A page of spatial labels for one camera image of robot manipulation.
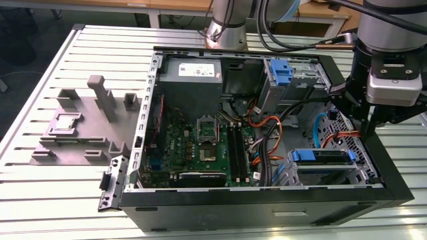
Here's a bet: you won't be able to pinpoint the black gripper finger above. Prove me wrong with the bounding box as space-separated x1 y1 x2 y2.
329 84 370 139
369 101 427 140

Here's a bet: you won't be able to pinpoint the blue SATA wire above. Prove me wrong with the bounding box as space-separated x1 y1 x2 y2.
313 108 338 150

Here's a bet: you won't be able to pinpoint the black cable bundle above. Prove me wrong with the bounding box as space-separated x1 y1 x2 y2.
258 96 335 187

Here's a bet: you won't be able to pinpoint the brown wooden cabinet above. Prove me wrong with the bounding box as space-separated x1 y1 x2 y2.
338 0 365 41

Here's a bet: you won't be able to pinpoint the CPU socket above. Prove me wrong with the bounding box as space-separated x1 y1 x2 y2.
198 142 222 163

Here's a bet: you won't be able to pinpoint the metal socket cover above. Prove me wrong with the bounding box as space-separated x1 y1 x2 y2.
197 114 222 145

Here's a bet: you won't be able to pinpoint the grey metal disk bay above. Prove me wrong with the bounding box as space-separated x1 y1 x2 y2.
286 147 382 187

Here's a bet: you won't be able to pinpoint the orange red yellow power wire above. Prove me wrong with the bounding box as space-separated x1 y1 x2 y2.
318 129 365 150

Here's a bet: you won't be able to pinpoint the grey power supply unit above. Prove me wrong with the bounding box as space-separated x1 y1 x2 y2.
155 57 225 124

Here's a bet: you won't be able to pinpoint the green motherboard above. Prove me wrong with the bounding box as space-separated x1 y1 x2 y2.
142 117 265 189

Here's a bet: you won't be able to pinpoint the orange red wire bundle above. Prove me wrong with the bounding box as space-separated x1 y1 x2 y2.
247 113 286 167

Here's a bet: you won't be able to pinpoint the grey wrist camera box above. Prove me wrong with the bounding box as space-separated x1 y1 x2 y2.
366 74 423 105

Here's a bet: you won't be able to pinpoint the thin red wire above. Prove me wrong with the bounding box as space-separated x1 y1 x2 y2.
151 94 167 148

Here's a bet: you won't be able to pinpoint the thick black cable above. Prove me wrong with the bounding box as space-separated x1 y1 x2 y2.
326 0 427 28

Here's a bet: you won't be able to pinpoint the grey slot retention bracket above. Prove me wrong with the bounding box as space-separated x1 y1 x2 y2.
98 154 131 213

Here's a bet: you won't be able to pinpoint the silver CPU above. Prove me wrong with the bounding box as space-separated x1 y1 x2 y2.
54 116 78 130

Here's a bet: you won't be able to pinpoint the hard disk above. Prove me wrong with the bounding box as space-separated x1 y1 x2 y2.
290 148 359 186

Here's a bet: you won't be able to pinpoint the black graphics card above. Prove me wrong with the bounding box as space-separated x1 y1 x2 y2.
169 170 229 188

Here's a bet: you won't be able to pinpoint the grey metal drive cage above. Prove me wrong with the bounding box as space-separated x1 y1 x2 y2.
258 56 337 117

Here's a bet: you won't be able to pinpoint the grey parts rack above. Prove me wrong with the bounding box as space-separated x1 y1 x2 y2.
30 74 145 167

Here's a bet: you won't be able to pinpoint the yellow black wire bundle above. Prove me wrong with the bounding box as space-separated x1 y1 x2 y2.
215 108 247 123

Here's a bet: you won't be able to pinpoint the blue drive bay latch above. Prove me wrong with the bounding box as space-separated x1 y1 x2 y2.
270 58 295 86

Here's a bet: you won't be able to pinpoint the black cable copper connector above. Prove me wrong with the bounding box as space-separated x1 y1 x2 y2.
258 0 355 52

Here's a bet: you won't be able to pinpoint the black PC case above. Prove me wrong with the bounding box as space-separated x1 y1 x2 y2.
119 45 417 232

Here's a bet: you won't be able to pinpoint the RAM slot white clips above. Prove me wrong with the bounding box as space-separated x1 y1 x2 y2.
227 121 242 183
237 121 251 183

